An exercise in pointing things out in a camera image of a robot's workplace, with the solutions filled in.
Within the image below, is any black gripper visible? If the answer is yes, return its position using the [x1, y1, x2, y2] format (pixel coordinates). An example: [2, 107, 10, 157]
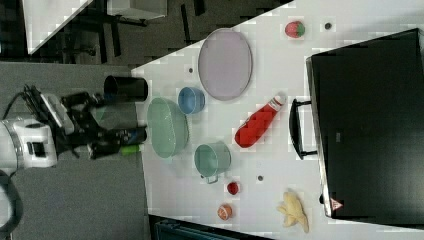
[53, 93, 134, 159]

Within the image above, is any red ketchup bottle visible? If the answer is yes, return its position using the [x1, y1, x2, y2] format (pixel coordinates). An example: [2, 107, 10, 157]
[234, 93, 286, 148]

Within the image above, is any large black cup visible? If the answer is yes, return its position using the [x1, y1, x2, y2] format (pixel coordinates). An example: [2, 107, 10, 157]
[103, 76, 149, 102]

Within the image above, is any bright green small object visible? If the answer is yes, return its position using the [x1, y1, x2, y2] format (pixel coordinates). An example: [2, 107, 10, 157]
[120, 145, 140, 156]

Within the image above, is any green perforated colander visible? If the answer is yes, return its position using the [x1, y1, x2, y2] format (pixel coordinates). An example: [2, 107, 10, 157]
[147, 97, 189, 159]

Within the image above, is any blue small bowl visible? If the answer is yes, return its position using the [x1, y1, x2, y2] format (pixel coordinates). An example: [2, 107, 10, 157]
[178, 87, 205, 115]

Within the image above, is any grey background box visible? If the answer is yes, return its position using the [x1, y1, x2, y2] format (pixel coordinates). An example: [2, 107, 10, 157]
[107, 0, 168, 20]

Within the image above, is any green metal cup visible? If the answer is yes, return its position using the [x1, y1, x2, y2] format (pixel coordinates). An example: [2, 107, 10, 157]
[194, 141, 231, 184]

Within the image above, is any white background table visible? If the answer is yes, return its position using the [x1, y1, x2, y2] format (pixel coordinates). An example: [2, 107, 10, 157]
[22, 0, 93, 55]

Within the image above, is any dark blue crate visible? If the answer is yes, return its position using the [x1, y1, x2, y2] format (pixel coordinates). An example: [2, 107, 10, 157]
[153, 220, 267, 240]

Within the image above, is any purple oval plate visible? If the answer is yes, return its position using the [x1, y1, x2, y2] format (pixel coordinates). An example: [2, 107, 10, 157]
[198, 28, 252, 101]

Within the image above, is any small red toy fruit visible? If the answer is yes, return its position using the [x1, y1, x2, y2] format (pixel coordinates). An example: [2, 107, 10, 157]
[227, 182, 239, 195]

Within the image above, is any toy orange half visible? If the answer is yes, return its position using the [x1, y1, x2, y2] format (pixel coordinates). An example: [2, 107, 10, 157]
[217, 204, 232, 221]

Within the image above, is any toy peeled banana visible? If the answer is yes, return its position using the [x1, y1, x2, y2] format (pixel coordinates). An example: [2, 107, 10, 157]
[277, 192, 309, 233]

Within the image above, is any toy strawberry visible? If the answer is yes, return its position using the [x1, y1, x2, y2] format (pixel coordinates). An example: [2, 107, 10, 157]
[285, 21, 305, 38]

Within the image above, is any gripper-mounted camera box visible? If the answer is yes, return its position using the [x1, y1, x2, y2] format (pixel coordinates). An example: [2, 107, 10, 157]
[41, 93, 75, 135]

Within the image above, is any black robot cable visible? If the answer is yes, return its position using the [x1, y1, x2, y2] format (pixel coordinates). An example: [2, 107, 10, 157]
[2, 84, 44, 123]

